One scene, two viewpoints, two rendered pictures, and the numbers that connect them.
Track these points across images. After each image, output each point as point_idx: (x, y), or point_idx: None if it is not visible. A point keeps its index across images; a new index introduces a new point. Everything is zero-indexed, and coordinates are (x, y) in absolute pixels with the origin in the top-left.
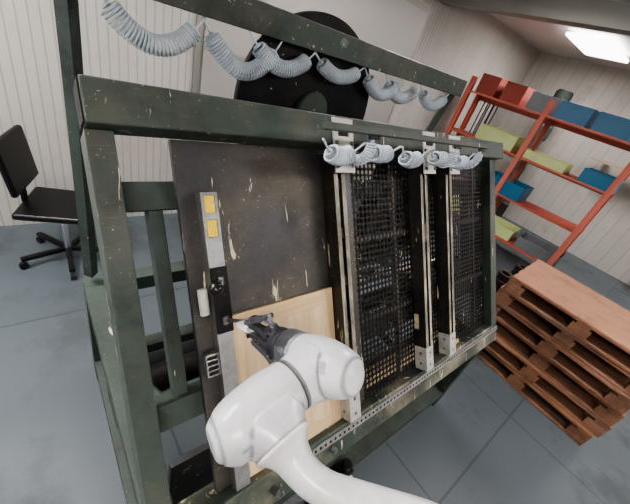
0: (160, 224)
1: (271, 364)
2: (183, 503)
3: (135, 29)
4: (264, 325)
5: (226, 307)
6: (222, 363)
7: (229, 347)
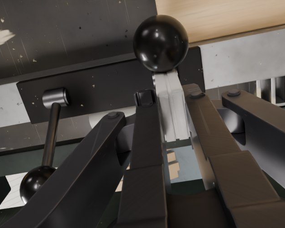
0: None
1: None
2: None
3: None
4: (132, 150)
5: (130, 76)
6: None
7: (250, 52)
